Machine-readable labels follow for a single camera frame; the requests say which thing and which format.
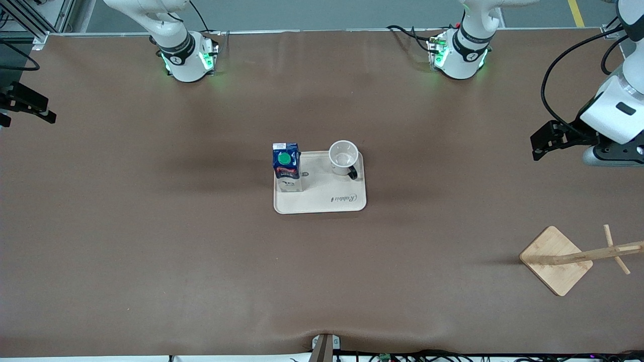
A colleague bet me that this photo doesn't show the white smiley mug black handle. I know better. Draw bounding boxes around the white smiley mug black handle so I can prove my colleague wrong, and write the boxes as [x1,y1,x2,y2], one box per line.
[329,140,361,181]

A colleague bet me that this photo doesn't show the blue milk carton green cap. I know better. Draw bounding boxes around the blue milk carton green cap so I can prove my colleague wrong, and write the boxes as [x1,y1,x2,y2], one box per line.
[272,142,303,193]

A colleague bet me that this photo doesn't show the beige plastic tray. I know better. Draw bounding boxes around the beige plastic tray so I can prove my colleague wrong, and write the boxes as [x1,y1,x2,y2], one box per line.
[273,150,367,215]

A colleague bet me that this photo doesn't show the wooden mug stand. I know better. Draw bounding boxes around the wooden mug stand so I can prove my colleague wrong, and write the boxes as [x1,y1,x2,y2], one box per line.
[519,224,644,297]

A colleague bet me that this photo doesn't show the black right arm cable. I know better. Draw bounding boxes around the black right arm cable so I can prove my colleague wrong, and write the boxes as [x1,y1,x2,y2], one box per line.
[0,40,40,71]

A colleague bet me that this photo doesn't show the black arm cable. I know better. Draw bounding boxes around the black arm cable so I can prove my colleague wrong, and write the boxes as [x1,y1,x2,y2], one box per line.
[540,25,630,127]
[0,40,40,71]

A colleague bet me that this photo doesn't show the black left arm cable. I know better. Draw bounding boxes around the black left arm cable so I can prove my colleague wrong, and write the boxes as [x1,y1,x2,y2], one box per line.
[540,25,630,127]

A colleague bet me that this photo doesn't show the black base power cables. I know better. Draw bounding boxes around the black base power cables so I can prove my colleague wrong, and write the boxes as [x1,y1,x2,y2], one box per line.
[386,24,443,53]

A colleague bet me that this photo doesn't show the thin black base cable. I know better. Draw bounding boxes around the thin black base cable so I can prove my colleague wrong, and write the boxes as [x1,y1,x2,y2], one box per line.
[189,0,224,37]

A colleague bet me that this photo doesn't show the grey metal clamp bracket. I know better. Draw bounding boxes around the grey metal clamp bracket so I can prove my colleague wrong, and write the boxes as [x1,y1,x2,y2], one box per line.
[308,333,341,362]

